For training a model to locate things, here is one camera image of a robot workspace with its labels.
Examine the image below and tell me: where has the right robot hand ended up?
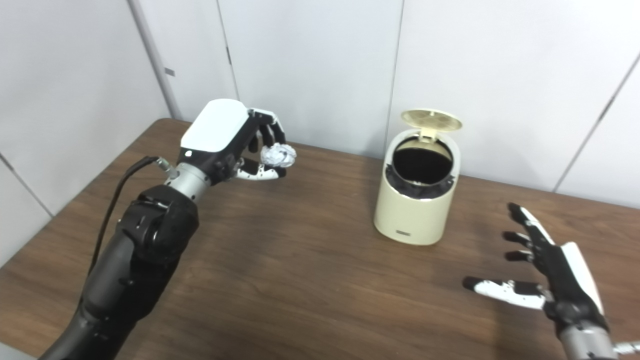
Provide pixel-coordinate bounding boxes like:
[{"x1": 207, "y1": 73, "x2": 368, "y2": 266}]
[{"x1": 462, "y1": 202, "x2": 611, "y2": 333}]

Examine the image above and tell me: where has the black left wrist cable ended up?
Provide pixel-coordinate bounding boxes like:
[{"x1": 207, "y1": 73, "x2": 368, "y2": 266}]
[{"x1": 87, "y1": 156, "x2": 180, "y2": 276}]

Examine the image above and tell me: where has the white paper ball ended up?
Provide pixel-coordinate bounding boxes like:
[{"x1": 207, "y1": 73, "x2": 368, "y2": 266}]
[{"x1": 259, "y1": 143, "x2": 297, "y2": 168}]

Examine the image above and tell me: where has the grey vertical wall post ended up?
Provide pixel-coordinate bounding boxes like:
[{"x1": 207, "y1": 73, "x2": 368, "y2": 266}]
[{"x1": 127, "y1": 0, "x2": 183, "y2": 121}]

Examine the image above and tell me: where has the black bin liner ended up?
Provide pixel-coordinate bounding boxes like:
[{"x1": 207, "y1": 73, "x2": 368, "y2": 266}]
[{"x1": 384, "y1": 137, "x2": 459, "y2": 200}]

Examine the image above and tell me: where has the cream-colored bin body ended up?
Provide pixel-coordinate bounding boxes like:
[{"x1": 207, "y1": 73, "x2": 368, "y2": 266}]
[{"x1": 373, "y1": 129, "x2": 461, "y2": 246}]

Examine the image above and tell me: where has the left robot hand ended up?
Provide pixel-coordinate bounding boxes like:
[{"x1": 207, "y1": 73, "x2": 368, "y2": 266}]
[{"x1": 179, "y1": 98, "x2": 288, "y2": 186}]

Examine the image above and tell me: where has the cream round bin lid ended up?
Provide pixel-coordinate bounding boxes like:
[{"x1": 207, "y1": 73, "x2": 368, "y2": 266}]
[{"x1": 401, "y1": 109, "x2": 463, "y2": 143}]

